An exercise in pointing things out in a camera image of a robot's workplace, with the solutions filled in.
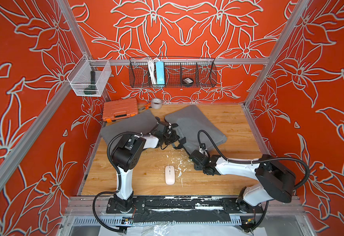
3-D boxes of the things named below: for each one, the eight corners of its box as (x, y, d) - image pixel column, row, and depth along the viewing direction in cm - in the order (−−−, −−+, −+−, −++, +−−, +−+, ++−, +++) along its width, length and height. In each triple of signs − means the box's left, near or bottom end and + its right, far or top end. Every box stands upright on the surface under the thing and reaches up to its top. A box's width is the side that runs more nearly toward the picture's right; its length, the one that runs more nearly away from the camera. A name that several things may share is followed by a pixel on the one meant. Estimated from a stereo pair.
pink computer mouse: (165, 185, 82) (164, 183, 80) (165, 166, 88) (165, 164, 86) (175, 185, 82) (175, 183, 79) (175, 166, 88) (175, 164, 86)
